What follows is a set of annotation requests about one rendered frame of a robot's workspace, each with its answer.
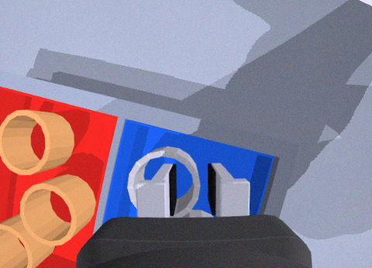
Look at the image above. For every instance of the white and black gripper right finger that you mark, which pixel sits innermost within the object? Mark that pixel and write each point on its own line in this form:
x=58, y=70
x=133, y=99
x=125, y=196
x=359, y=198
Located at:
x=234, y=194

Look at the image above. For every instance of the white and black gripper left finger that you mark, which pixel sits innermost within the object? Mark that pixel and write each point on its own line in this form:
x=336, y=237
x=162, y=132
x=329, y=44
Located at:
x=157, y=198

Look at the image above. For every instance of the grey metal ring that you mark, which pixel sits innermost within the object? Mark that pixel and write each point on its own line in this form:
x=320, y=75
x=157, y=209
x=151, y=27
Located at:
x=197, y=214
x=186, y=202

